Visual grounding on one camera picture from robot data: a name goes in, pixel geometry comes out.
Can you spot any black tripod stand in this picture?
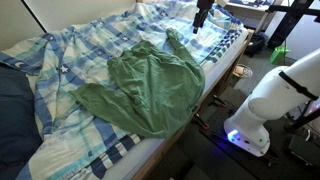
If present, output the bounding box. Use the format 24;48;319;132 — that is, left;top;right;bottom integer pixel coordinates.
267;0;320;49

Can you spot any blue checked duvet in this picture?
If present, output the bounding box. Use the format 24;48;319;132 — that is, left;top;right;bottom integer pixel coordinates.
1;0;244;180

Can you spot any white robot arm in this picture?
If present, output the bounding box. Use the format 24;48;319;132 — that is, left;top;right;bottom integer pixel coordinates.
223;49;320;157

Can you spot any wooden desk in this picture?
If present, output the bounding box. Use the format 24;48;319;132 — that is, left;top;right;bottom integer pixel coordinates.
224;0;283;32

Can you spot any green jersey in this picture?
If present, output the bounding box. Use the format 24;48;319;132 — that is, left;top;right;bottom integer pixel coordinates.
71;29;205;139

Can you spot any green bag on floor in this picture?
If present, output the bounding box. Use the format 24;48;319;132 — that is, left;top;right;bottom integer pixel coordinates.
270;45;289;65

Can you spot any round basket on floor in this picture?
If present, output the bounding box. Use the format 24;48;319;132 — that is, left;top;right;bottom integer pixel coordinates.
233;64;253;78

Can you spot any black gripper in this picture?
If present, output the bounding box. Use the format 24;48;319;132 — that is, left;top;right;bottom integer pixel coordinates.
193;0;214;34

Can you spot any wooden bed frame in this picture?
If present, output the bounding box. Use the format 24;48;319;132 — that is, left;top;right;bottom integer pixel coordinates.
131;29;255;180

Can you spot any red-handled clamp near bed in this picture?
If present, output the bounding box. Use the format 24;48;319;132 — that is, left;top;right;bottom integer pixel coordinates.
193;114;209;130

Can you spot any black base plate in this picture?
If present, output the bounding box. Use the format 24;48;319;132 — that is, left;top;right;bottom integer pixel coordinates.
201;104;320;180

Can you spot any red-handled clamp far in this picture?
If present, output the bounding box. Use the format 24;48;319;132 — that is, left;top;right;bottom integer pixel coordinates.
209;95;228;108

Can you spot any dark blue pillow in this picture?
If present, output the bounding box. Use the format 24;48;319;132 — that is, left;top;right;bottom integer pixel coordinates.
0;65;42;180

